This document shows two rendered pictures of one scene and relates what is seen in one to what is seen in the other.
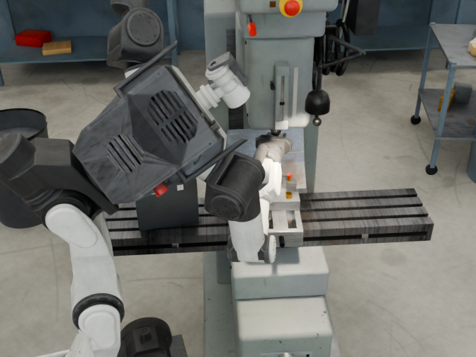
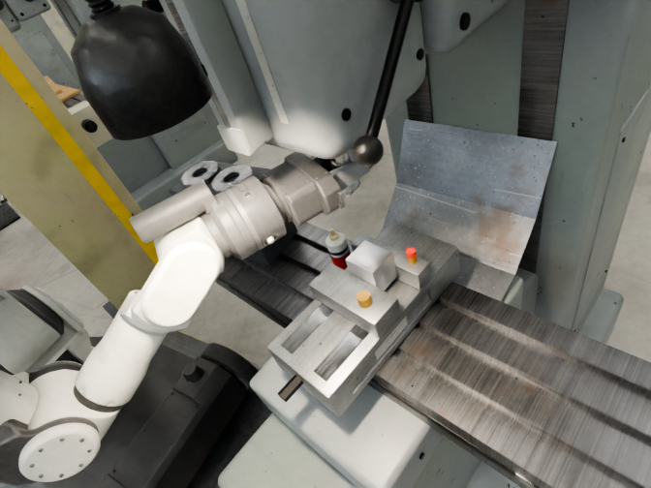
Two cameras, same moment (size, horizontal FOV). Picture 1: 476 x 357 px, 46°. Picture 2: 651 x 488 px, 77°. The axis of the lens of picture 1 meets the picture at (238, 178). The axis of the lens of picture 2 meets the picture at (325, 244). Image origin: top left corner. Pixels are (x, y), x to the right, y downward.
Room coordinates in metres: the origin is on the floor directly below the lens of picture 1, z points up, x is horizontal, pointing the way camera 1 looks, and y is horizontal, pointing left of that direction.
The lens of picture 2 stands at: (1.37, -0.51, 1.54)
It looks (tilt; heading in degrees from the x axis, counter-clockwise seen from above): 42 degrees down; 58
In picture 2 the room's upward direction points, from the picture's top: 20 degrees counter-clockwise
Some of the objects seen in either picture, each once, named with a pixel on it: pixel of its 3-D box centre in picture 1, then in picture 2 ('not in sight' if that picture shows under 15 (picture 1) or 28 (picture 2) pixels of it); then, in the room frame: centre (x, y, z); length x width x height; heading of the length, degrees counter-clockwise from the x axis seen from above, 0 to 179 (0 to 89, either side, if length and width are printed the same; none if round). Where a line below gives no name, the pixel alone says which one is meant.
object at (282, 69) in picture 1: (281, 96); (207, 45); (1.56, -0.14, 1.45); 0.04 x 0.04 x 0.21; 3
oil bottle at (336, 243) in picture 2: not in sight; (338, 248); (1.71, -0.01, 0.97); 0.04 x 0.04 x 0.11
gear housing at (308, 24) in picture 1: (278, 5); not in sight; (1.72, -0.13, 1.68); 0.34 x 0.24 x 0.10; 3
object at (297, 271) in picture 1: (273, 240); (390, 345); (1.67, -0.13, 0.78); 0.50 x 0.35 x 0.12; 3
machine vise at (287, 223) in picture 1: (277, 205); (366, 300); (1.64, -0.14, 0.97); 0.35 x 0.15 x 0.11; 0
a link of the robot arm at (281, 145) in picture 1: (270, 151); (282, 199); (1.58, -0.11, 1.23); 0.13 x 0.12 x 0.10; 75
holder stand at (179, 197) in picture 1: (165, 195); (233, 209); (1.65, 0.26, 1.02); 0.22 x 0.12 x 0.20; 103
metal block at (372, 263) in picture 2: (277, 187); (371, 267); (1.67, -0.14, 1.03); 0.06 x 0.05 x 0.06; 90
